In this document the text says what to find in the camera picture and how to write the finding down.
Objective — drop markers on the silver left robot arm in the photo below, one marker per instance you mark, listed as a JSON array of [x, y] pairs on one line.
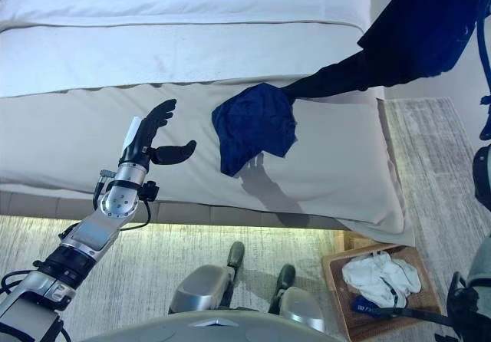
[[115, 204]]

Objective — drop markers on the white duvet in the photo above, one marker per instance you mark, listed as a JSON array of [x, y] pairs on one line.
[[172, 50]]

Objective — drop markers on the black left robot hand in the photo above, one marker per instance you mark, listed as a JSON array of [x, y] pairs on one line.
[[142, 142]]

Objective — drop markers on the silver robot leg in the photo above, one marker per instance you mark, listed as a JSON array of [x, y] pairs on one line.
[[303, 303], [203, 284]]

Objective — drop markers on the black garment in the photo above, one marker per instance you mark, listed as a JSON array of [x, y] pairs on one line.
[[414, 39]]

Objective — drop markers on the beige upholstered bed frame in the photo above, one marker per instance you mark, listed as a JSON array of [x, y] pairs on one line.
[[172, 213]]

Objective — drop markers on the silver left robot leg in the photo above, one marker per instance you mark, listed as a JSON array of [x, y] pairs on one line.
[[203, 284]]

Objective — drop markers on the navy blue garment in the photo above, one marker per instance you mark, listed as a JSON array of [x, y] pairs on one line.
[[253, 127]]

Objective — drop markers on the grey robot torso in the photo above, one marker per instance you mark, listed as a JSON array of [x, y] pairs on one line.
[[211, 330]]

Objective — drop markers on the wooden woven basket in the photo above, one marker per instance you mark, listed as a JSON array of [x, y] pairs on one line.
[[429, 300]]

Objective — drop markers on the white garment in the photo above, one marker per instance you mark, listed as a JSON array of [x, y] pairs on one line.
[[379, 280]]

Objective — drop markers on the large bed grey cover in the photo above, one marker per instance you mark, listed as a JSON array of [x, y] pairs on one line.
[[96, 154]]

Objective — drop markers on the silver right robot leg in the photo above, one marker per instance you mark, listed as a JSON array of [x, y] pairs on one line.
[[303, 303]]

